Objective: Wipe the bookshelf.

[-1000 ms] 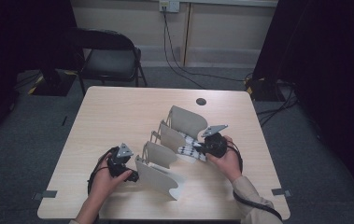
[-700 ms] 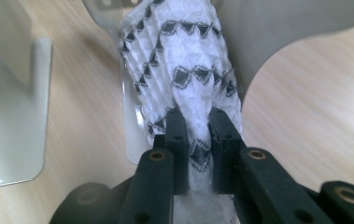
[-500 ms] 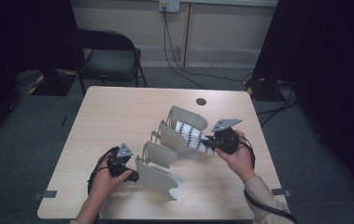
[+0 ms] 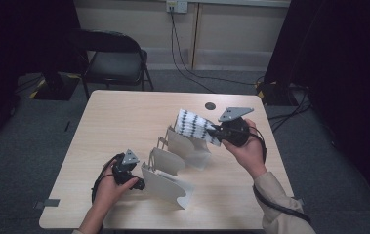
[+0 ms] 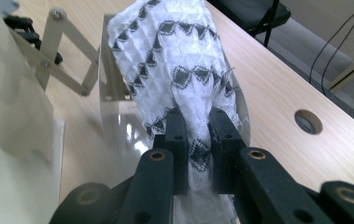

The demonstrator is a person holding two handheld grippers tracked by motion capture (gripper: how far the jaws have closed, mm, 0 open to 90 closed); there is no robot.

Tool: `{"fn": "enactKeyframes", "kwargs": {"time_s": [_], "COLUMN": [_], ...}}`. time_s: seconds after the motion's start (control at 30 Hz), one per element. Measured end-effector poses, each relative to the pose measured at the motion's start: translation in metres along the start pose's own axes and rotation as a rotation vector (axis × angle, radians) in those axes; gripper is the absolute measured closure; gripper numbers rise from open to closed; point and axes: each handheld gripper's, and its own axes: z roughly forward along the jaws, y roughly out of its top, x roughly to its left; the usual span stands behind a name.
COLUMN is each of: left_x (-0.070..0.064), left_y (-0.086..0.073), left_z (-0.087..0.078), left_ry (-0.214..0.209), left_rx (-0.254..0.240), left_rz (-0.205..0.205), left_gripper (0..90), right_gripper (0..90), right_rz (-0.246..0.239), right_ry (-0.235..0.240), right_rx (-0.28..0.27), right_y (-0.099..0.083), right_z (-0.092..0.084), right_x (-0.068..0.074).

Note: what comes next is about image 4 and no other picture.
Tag white expandable divider rack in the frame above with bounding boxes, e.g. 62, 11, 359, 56
141, 120, 213, 211

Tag dark curtain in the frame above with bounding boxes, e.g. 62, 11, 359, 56
264, 0, 370, 209

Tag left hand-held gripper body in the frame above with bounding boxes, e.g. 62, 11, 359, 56
110, 148, 142, 187

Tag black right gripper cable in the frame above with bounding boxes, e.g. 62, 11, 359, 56
248, 125, 312, 226

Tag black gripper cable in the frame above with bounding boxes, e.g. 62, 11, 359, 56
91, 153, 124, 205
248, 125, 312, 226

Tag white wall socket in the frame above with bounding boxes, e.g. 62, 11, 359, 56
166, 0, 188, 15

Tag white cloth with black pattern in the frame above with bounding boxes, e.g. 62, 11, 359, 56
174, 108, 223, 147

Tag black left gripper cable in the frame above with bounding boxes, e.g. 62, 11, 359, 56
91, 153, 124, 205

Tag black floor cables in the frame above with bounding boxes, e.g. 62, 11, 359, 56
267, 83, 313, 133

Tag person's right hand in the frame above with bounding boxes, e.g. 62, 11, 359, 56
221, 118, 268, 180

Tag black power cable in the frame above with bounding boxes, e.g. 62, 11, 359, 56
170, 8, 259, 94

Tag black stand base with striped tape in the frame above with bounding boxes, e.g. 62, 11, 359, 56
28, 71, 81, 101

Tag person's left hand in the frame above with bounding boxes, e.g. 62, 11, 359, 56
93, 163, 140, 213

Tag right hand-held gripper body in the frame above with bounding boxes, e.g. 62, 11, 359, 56
216, 106, 256, 148

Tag black folding chair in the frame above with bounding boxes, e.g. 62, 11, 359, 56
70, 28, 155, 100

